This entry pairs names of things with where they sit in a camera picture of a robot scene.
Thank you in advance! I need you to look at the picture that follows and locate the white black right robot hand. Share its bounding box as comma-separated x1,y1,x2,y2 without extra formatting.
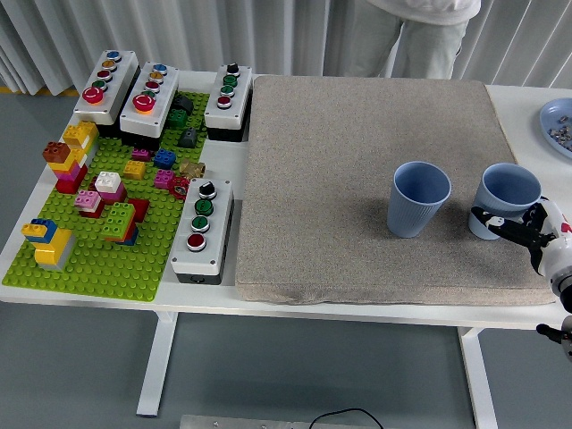
470,198,572,279

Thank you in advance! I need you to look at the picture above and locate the blue ribbed plastic cup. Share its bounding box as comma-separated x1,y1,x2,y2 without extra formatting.
468,163,543,241
386,160,452,240

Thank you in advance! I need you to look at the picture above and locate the blue plate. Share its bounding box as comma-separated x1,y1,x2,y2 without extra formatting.
539,97,572,161

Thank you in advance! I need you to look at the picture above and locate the white table leg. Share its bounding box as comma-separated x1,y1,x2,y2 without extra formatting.
458,327,499,429
136,311,178,419

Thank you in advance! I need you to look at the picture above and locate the grey-brown padded mat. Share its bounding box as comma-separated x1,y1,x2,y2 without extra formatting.
234,74,559,307

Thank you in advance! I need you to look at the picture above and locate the person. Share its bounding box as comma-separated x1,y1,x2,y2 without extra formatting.
321,0,483,80

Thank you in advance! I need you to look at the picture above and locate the brass pipe fitting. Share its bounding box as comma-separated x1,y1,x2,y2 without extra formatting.
179,160,206,180

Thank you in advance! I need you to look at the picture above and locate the dark green toy brick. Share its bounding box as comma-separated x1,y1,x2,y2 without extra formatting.
165,108,189,131

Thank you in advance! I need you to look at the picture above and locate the blue toy brick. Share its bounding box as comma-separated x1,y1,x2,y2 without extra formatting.
153,147,176,170

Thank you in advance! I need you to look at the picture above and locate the grey five-button control box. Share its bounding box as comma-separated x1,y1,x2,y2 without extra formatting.
119,61,181,151
72,49,141,138

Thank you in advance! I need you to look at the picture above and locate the red toy brick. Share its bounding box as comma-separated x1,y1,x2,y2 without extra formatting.
128,198,151,223

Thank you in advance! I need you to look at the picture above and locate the small yellow toy brick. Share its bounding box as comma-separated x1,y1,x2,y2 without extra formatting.
122,159,147,181

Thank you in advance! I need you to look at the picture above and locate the green orange blue brick stack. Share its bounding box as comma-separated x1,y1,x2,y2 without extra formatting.
100,201,140,248

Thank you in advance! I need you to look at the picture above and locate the green studded baseplate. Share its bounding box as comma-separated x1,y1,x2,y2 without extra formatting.
2,91,211,304

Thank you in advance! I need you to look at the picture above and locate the pink white red brick stack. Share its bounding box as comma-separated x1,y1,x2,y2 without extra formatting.
74,189,106,220

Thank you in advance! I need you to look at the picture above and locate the yellow white brick stack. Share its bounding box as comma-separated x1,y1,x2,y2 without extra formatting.
62,120,100,156

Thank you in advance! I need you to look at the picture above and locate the brown yellow red brick tower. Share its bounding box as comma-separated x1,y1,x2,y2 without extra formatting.
42,140,89,195

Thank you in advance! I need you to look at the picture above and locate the yellow blue grey brick stack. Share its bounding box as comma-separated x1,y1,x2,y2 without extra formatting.
21,218,78,273

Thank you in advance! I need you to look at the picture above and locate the black cable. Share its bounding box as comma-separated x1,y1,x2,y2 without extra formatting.
310,407,383,429

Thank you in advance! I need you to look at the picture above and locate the grey selector switch button box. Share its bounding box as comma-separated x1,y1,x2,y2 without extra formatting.
203,63,254,143
170,177,235,286

